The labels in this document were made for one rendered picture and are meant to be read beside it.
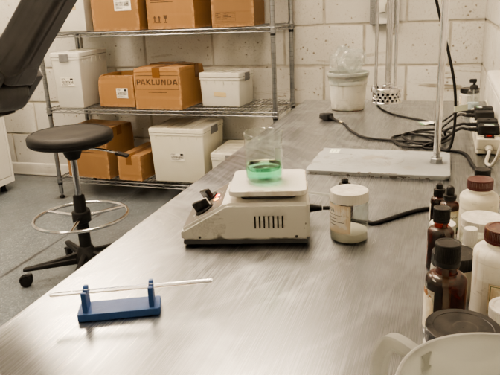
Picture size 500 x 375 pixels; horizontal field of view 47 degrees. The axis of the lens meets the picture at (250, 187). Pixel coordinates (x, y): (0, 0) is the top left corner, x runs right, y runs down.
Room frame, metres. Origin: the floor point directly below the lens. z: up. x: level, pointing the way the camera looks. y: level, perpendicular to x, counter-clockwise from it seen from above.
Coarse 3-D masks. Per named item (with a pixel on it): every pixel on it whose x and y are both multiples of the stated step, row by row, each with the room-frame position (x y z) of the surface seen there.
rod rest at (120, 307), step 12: (84, 288) 0.64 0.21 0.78; (84, 300) 0.62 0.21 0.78; (108, 300) 0.65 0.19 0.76; (120, 300) 0.65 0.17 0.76; (132, 300) 0.65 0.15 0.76; (144, 300) 0.65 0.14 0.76; (156, 300) 0.65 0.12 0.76; (84, 312) 0.62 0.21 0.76; (96, 312) 0.62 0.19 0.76; (108, 312) 0.62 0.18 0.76; (120, 312) 0.63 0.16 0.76; (132, 312) 0.63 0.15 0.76; (144, 312) 0.63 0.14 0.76; (156, 312) 0.63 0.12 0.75
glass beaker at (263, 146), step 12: (252, 132) 0.91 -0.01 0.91; (264, 132) 0.91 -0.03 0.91; (276, 132) 0.90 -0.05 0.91; (252, 144) 0.86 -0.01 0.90; (264, 144) 0.85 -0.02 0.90; (276, 144) 0.86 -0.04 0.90; (252, 156) 0.86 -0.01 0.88; (264, 156) 0.85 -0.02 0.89; (276, 156) 0.86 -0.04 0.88; (252, 168) 0.86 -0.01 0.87; (264, 168) 0.85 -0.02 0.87; (276, 168) 0.86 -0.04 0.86; (252, 180) 0.86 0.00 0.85; (264, 180) 0.85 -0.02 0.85; (276, 180) 0.86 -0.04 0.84
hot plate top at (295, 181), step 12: (240, 180) 0.89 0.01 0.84; (288, 180) 0.88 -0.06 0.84; (300, 180) 0.88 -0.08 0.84; (228, 192) 0.84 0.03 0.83; (240, 192) 0.83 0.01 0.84; (252, 192) 0.83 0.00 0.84; (264, 192) 0.83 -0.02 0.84; (276, 192) 0.83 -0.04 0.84; (288, 192) 0.83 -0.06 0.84; (300, 192) 0.82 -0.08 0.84
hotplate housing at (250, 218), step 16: (224, 208) 0.83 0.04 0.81; (240, 208) 0.83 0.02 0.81; (256, 208) 0.83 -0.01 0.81; (272, 208) 0.82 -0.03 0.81; (288, 208) 0.82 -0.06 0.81; (304, 208) 0.82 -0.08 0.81; (320, 208) 0.90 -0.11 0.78; (192, 224) 0.84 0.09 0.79; (208, 224) 0.83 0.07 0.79; (224, 224) 0.83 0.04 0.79; (240, 224) 0.83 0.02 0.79; (256, 224) 0.83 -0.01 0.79; (272, 224) 0.82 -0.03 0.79; (288, 224) 0.82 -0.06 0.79; (304, 224) 0.82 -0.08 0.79; (192, 240) 0.84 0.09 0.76; (208, 240) 0.84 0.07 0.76; (224, 240) 0.83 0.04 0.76; (240, 240) 0.83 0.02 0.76; (256, 240) 0.83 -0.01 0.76; (272, 240) 0.83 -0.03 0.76; (288, 240) 0.82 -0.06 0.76; (304, 240) 0.82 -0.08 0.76
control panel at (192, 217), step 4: (228, 184) 0.94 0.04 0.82; (220, 188) 0.95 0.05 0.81; (224, 188) 0.93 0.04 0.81; (220, 192) 0.92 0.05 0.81; (224, 192) 0.91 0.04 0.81; (216, 196) 0.90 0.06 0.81; (220, 196) 0.89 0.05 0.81; (224, 196) 0.88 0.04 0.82; (212, 200) 0.90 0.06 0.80; (216, 200) 0.88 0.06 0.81; (220, 200) 0.87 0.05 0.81; (216, 204) 0.86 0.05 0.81; (220, 204) 0.85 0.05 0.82; (192, 208) 0.93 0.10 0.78; (212, 208) 0.85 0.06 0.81; (192, 212) 0.90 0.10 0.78; (208, 212) 0.84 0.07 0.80; (188, 216) 0.89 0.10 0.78; (192, 216) 0.88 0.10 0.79; (196, 216) 0.86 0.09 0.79; (200, 216) 0.85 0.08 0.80; (188, 220) 0.86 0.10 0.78; (192, 220) 0.85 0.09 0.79; (188, 224) 0.84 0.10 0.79
